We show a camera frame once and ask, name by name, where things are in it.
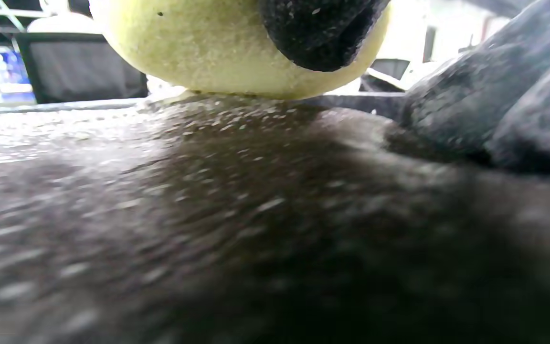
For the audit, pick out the person's left hand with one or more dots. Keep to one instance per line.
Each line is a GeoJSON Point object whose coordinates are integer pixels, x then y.
{"type": "Point", "coordinates": [322, 33]}

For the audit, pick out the black office chair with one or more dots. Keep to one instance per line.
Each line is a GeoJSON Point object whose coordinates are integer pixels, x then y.
{"type": "Point", "coordinates": [84, 71]}

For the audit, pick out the brown leather bag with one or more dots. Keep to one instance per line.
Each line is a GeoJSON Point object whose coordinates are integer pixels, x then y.
{"type": "Point", "coordinates": [256, 215]}

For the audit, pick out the yellow round sponge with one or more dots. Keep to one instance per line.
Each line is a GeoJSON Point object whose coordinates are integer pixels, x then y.
{"type": "Point", "coordinates": [198, 52]}

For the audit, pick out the person's right hand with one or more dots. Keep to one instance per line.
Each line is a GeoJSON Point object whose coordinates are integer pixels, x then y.
{"type": "Point", "coordinates": [494, 105]}

